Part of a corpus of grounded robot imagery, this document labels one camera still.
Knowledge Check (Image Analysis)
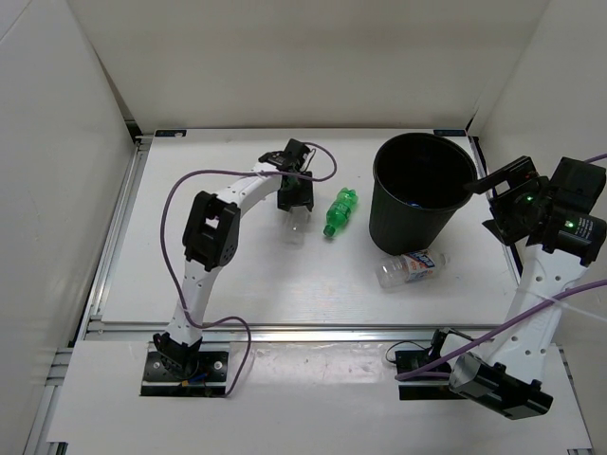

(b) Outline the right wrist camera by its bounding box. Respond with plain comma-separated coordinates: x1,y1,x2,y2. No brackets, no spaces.
550,157,606,214

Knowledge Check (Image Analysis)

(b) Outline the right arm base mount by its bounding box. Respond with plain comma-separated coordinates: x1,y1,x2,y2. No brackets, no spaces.
386,327,456,400

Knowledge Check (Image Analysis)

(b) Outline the red label clear bottle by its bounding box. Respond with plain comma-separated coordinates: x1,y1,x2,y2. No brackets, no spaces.
376,249,450,289

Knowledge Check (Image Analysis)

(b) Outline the blue label clear bottle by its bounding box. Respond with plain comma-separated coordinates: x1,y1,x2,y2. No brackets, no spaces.
406,201,425,209

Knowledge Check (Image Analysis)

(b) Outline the green plastic bottle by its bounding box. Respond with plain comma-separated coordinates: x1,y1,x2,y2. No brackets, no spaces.
322,188,359,238

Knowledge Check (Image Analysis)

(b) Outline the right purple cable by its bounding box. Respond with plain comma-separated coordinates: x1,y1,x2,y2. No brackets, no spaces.
395,151,607,382

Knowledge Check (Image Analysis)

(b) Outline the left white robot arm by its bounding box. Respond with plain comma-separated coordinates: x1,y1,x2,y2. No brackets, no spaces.
153,139,313,379

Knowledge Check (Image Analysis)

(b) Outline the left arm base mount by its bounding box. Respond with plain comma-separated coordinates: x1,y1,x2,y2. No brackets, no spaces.
139,343,230,398

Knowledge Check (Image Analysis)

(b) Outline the black plastic bin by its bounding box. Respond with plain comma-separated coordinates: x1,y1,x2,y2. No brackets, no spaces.
369,133,477,255

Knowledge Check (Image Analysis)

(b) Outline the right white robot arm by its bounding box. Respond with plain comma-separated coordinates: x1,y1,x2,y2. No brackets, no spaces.
426,156,606,420

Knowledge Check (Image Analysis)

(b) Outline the clear plastic bottle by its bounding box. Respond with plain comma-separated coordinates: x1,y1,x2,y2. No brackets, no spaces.
283,207,311,246

